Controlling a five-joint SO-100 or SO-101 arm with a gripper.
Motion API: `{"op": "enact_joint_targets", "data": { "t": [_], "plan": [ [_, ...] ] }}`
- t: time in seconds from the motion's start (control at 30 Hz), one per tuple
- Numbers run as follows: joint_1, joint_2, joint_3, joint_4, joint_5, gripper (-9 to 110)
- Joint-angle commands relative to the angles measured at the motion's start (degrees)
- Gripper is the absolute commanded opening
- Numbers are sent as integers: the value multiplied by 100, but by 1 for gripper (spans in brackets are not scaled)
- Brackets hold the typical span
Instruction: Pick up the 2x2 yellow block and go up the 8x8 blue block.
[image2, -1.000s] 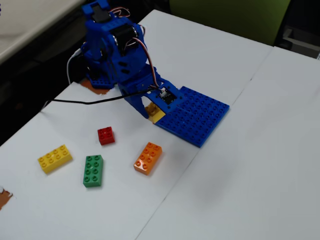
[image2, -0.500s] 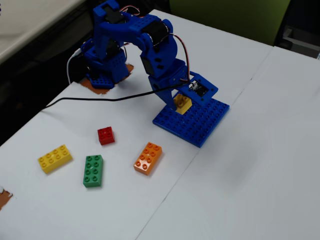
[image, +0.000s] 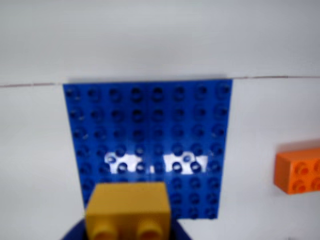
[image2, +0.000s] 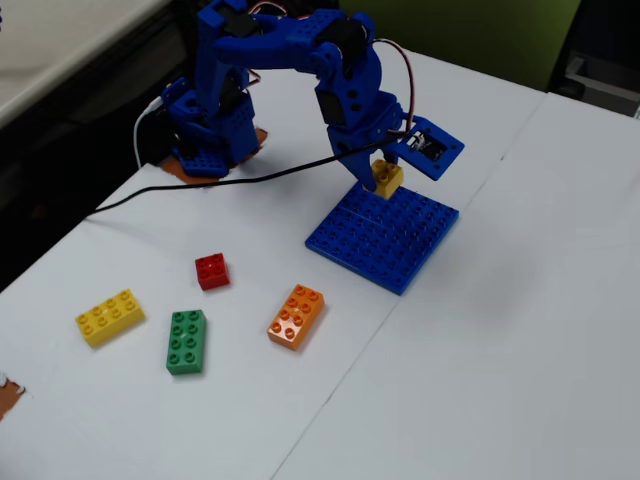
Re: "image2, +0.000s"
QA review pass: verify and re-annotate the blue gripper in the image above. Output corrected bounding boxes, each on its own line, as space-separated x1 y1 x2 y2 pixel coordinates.
313 77 406 194

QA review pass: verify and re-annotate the yellow 2x2 block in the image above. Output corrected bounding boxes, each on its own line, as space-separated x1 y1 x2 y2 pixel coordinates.
370 158 405 201

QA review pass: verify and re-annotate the orange 2x4 block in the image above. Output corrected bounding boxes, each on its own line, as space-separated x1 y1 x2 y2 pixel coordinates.
267 283 326 353

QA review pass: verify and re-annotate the red 2x2 block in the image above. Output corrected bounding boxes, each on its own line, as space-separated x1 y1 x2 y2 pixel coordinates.
194 252 231 292

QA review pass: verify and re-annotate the green 2x4 block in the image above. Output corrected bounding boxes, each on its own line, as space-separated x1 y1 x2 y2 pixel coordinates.
165 309 208 377

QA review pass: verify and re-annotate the yellow 2x4 block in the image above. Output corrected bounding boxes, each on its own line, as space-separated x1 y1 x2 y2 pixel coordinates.
74 288 147 349

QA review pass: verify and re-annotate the blue 8x8 stud plate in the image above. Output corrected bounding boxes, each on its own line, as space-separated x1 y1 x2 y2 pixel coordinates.
304 182 460 297

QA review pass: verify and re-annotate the green partition panel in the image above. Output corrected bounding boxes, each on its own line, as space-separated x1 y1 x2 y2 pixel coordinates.
339 0 584 94

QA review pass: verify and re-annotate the dark cabinet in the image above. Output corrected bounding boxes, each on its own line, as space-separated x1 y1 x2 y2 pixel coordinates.
547 0 640 120

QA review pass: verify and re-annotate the white desk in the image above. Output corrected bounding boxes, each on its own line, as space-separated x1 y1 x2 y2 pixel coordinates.
0 0 169 119

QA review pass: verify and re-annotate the black camera module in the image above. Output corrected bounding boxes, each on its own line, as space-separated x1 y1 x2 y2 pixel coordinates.
407 128 450 161

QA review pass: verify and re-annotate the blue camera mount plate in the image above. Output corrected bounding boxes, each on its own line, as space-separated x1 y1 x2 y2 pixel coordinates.
392 115 466 182

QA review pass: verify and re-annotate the red white servo wire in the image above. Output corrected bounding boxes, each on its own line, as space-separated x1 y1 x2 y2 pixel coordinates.
372 38 420 139

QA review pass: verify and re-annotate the black cable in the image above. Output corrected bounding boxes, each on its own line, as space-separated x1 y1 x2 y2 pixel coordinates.
83 139 406 219

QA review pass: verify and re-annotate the white cable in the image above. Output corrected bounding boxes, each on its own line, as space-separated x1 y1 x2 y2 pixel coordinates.
132 97 166 170

